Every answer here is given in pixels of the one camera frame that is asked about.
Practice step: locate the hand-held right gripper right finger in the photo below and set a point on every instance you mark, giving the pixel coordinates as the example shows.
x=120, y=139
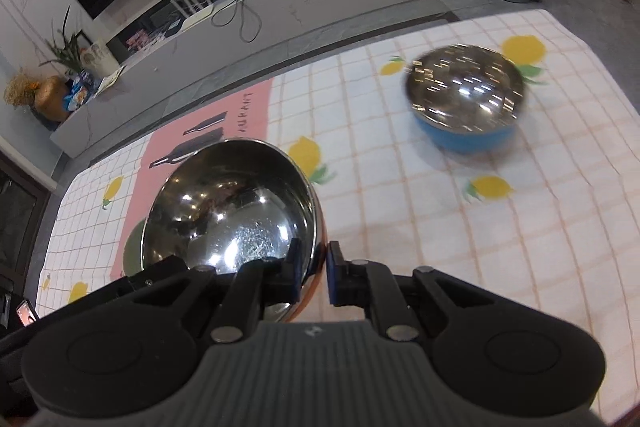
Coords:
x=335, y=277

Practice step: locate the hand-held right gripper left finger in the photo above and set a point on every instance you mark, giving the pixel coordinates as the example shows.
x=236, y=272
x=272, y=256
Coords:
x=297, y=272

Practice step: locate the green ceramic bowl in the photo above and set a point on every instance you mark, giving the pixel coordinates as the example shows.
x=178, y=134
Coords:
x=131, y=257

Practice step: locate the orange steel bowl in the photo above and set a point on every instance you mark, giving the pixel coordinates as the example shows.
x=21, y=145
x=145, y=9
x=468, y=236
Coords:
x=235, y=207

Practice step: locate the blue steel bowl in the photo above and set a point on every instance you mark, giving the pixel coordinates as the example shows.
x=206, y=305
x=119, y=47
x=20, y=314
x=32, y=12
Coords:
x=465, y=142

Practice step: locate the checked lemon tablecloth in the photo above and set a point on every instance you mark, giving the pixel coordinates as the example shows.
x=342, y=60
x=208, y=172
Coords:
x=425, y=232

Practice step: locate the smartphone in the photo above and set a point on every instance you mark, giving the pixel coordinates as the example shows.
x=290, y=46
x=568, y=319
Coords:
x=26, y=313

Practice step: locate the blue snack bags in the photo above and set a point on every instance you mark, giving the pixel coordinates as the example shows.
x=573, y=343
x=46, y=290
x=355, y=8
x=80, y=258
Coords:
x=80, y=92

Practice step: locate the paper booklet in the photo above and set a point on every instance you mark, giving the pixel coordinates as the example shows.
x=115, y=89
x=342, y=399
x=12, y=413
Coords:
x=109, y=79

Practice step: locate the gold vase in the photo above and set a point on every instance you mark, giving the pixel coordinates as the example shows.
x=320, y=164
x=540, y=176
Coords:
x=50, y=99

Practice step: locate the white printed vase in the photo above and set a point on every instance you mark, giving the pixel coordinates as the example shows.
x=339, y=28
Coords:
x=99, y=59

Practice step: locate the dried flower bunch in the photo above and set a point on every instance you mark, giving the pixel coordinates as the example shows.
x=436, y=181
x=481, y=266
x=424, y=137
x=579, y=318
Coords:
x=20, y=89

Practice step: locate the green leafy plant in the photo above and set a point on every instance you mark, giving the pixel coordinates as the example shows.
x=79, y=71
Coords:
x=67, y=49

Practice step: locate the white router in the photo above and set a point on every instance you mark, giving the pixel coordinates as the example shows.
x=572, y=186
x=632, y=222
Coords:
x=195, y=19

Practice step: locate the pink photo frame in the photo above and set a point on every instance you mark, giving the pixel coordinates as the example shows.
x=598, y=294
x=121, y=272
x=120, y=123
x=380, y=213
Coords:
x=137, y=40

